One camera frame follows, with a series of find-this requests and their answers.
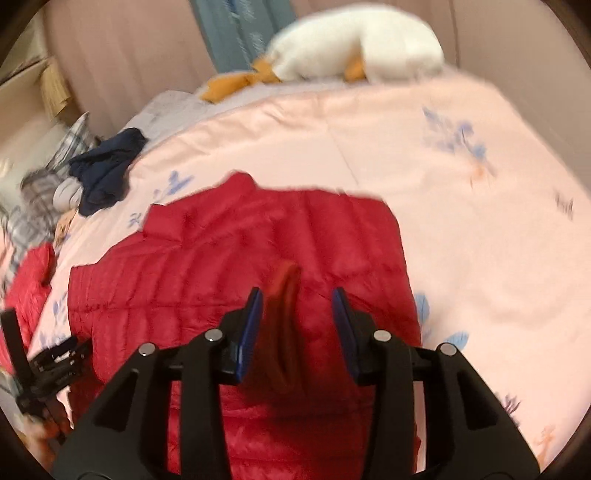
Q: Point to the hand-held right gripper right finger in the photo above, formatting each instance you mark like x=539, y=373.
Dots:
x=344, y=327

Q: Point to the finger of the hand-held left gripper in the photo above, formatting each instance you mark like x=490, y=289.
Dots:
x=60, y=353

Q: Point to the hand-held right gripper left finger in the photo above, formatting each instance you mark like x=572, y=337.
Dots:
x=249, y=323

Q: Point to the red quilted down jacket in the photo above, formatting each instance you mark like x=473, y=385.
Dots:
x=27, y=281
x=207, y=258

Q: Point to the small tan cloth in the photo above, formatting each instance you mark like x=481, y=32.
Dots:
x=63, y=228

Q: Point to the grey plaid pillow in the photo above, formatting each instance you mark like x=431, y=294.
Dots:
x=32, y=203
x=74, y=141

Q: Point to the pink printed blanket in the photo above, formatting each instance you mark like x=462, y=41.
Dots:
x=415, y=184

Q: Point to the lilac grey cloth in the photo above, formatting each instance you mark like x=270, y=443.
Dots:
x=67, y=193

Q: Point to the navy blue garment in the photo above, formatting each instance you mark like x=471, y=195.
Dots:
x=104, y=170

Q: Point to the grey bed sheet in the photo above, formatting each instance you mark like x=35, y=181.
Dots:
x=175, y=110

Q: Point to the white goose plush toy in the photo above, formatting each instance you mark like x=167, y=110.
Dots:
x=351, y=37

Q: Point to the pink curtain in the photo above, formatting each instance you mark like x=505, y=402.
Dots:
x=129, y=46

